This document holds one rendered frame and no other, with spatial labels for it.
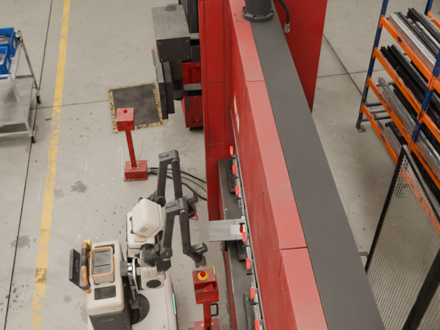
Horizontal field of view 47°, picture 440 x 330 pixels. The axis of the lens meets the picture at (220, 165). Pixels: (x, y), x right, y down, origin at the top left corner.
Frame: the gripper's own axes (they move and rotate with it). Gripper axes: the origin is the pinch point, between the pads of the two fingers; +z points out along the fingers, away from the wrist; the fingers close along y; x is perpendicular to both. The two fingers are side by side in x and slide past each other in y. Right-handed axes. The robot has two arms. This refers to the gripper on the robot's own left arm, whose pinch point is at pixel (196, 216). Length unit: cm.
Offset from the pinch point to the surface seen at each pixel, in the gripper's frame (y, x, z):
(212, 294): -51, 8, 23
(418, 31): 144, -221, 62
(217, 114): 69, -40, -19
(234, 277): -48, -11, 19
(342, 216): -122, -100, -96
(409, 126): 93, -177, 117
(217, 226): -11.9, -12.2, 5.8
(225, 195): 27.7, -17.8, 22.7
